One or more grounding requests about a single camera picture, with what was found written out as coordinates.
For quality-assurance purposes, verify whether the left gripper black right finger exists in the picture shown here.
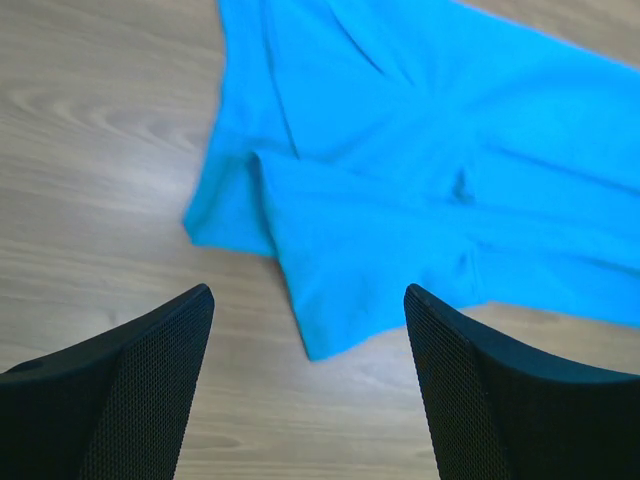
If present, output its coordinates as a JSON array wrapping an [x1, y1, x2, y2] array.
[[404, 284, 639, 479]]

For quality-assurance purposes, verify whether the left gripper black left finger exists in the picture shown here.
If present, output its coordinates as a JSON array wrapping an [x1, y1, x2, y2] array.
[[1, 284, 214, 479]]

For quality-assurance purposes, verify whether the teal t-shirt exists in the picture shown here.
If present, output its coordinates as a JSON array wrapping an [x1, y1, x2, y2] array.
[[184, 1, 639, 361]]

